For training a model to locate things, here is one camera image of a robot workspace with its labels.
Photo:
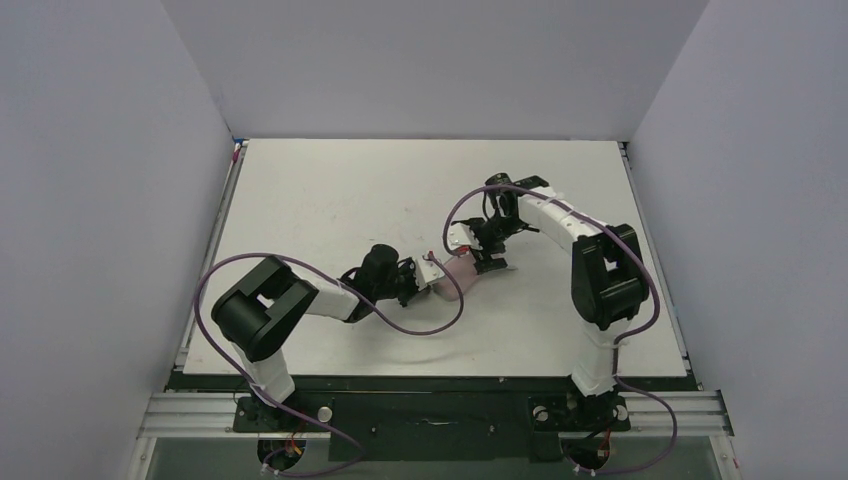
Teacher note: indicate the aluminium rail frame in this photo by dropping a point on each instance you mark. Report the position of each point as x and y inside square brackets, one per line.
[197, 415]

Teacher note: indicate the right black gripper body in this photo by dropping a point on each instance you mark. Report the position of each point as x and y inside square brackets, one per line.
[488, 247]

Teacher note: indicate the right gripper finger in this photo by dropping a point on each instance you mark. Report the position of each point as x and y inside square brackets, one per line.
[496, 263]
[480, 256]

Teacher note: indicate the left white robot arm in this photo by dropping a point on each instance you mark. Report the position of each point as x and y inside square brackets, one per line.
[260, 311]

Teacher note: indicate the pink zippered umbrella case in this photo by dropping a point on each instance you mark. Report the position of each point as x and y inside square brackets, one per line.
[464, 272]

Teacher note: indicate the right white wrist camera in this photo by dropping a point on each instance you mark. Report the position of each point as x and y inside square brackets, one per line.
[461, 239]

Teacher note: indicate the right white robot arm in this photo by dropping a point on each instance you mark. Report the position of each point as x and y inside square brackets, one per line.
[608, 284]

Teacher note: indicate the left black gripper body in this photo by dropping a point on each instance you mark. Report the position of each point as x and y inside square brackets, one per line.
[411, 280]

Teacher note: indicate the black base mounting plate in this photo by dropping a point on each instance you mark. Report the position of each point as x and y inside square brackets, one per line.
[440, 419]

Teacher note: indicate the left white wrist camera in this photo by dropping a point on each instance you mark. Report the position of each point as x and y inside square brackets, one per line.
[426, 272]

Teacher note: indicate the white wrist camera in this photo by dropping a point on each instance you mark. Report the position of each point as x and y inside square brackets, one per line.
[461, 239]
[426, 272]

